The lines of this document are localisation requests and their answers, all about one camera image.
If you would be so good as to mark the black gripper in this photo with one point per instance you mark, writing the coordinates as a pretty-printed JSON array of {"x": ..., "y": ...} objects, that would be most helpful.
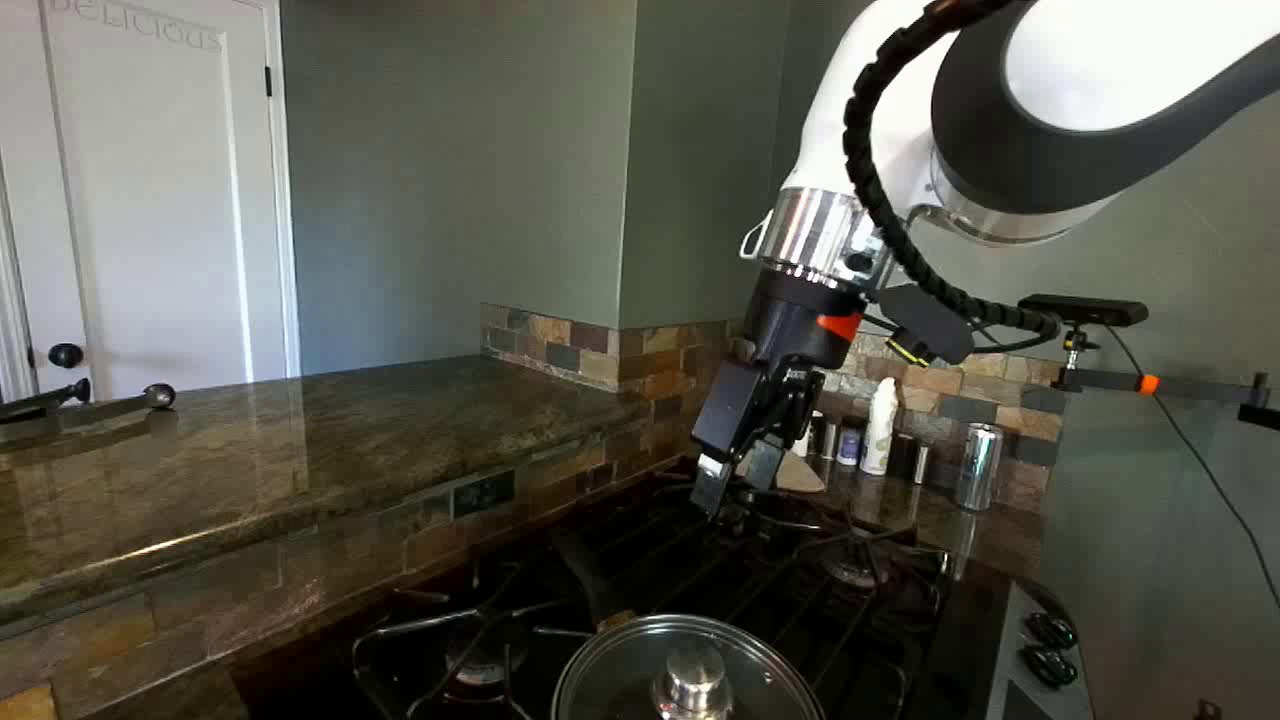
[{"x": 785, "y": 334}]

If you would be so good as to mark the glass lid with steel knob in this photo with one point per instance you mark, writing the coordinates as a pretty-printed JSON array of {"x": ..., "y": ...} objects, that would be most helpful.
[{"x": 614, "y": 673}]

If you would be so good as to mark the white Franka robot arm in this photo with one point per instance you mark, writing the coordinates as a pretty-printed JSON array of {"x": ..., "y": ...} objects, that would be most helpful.
[{"x": 1132, "y": 81}]

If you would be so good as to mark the quilted pot holder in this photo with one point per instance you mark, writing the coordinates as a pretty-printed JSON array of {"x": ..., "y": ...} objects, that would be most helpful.
[{"x": 803, "y": 476}]

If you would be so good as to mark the grey small shaker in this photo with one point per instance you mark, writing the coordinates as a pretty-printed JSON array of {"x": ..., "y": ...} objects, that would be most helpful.
[{"x": 826, "y": 438}]

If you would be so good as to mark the purple small jar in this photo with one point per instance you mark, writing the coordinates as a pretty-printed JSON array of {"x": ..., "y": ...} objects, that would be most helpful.
[{"x": 850, "y": 445}]

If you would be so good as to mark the white plastic bottle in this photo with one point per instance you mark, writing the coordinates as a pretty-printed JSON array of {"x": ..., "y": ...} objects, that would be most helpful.
[{"x": 880, "y": 426}]

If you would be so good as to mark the black gas stove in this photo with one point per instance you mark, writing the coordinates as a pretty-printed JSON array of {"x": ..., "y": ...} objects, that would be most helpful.
[{"x": 803, "y": 627}]

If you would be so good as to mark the dark small shaker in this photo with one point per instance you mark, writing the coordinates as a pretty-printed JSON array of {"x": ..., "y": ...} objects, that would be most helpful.
[{"x": 908, "y": 461}]

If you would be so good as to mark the silver drink can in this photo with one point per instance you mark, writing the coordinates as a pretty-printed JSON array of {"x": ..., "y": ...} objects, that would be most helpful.
[{"x": 977, "y": 467}]

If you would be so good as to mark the black stove knob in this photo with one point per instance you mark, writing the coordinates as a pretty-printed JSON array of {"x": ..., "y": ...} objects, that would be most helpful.
[
  {"x": 1049, "y": 667},
  {"x": 1049, "y": 628}
]

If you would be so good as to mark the metal scoop with round head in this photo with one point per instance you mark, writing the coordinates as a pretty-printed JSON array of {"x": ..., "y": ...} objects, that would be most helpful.
[{"x": 157, "y": 398}]

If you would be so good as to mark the white panel door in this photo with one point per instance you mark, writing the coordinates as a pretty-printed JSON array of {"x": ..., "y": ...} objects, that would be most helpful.
[{"x": 162, "y": 200}]

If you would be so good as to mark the black door knob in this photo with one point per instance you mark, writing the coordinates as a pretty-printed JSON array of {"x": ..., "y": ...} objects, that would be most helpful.
[{"x": 65, "y": 358}]

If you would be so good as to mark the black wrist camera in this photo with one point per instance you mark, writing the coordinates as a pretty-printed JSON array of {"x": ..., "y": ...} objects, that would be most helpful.
[{"x": 926, "y": 321}]

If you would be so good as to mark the black bar camera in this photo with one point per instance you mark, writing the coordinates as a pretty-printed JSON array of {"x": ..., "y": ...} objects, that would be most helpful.
[{"x": 1083, "y": 308}]

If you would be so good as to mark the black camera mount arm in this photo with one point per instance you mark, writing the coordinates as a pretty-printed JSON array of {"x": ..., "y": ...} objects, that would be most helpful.
[{"x": 1202, "y": 390}]

